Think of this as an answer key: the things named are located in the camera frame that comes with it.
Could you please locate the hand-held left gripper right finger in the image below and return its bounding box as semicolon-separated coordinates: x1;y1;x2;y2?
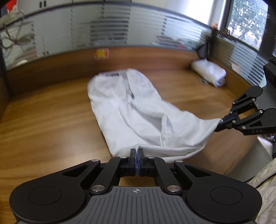
138;148;216;195

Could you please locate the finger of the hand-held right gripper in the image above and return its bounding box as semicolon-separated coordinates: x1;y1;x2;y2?
223;87;256;121
214;110;262;136

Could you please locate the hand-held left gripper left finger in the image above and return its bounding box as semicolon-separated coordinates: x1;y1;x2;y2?
57;149;137;195

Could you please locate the white dress shirt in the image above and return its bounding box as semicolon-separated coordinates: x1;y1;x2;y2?
87;68;223;163

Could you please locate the folded white shirt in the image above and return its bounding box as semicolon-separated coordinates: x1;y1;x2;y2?
191;59;227;87

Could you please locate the pale textured cloth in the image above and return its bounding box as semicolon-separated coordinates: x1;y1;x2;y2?
246;158;276;224

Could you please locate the window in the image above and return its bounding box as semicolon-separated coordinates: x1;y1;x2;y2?
223;0;276;56

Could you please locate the red yellow sticker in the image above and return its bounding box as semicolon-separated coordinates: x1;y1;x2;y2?
94;48;110;60

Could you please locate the red object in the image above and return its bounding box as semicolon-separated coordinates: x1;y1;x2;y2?
6;0;18;14

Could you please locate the grey partition corner bracket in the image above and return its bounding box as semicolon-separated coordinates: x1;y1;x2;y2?
197;41;211;59

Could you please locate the grey cable bundle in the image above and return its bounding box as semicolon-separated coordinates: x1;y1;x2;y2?
0;11;36;51

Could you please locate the grey wall cabinet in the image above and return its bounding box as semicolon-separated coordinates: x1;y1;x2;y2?
17;0;132;12

